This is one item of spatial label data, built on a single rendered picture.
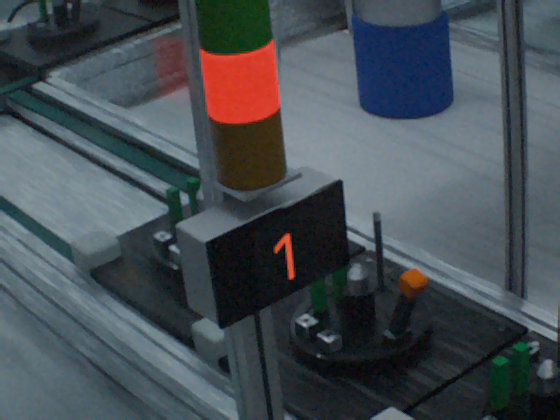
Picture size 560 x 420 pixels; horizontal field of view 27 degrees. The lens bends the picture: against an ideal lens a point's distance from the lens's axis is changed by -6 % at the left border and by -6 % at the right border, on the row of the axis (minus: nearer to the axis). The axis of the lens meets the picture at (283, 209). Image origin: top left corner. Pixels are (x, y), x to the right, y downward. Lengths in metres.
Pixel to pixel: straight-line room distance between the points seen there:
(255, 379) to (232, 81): 0.27
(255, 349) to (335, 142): 0.92
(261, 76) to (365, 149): 1.00
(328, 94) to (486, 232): 0.53
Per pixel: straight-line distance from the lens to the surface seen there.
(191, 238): 0.85
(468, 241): 1.57
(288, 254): 0.88
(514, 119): 1.21
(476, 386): 1.12
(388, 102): 1.90
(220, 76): 0.82
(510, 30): 1.17
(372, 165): 1.77
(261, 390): 0.98
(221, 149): 0.84
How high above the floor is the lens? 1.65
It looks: 28 degrees down
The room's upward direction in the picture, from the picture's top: 6 degrees counter-clockwise
